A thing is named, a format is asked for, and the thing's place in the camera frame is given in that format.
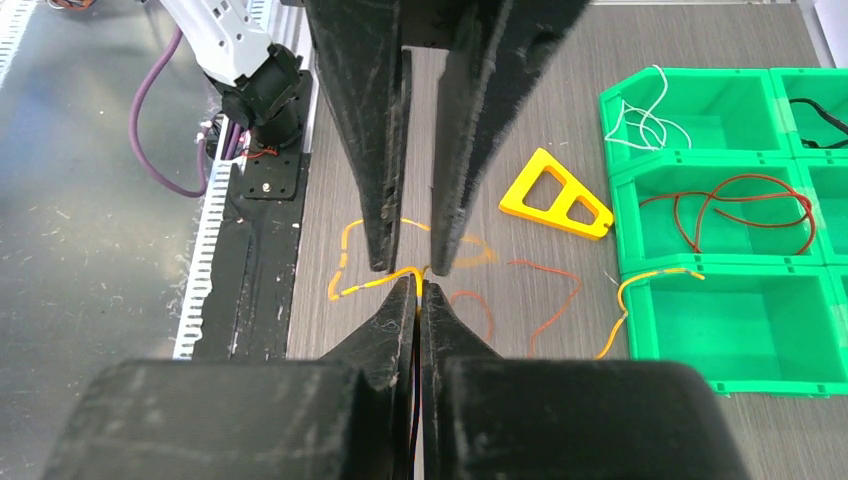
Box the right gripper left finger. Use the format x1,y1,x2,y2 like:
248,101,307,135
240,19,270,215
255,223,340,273
43,277,416,479

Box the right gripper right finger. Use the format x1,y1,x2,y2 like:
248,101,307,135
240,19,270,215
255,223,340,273
420,283,749,479

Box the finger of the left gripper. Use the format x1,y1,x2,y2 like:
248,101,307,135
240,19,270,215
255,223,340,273
305,0,411,272
430,1,588,276

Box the orange wire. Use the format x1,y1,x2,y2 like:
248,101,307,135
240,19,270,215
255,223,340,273
447,259,584,359

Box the yellow wire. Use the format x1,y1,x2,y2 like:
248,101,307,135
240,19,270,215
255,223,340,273
327,217,707,362

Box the white thin wire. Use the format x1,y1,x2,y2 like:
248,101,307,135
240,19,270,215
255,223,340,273
604,64,693,152

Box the black ribbon cable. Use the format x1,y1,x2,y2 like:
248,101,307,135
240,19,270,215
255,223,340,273
788,97,848,150

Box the red wire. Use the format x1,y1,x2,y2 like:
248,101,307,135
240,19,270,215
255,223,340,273
639,173,817,256

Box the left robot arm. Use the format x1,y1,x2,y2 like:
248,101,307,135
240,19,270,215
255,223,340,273
164,0,587,276

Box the green six-compartment bin tray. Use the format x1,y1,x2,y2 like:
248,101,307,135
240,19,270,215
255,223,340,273
599,66,847,397

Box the yellow triangular plastic bracket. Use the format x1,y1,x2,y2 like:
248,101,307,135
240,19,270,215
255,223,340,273
498,146,616,242

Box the slotted cable duct rail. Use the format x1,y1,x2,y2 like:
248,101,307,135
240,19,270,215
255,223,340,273
172,155,236,361

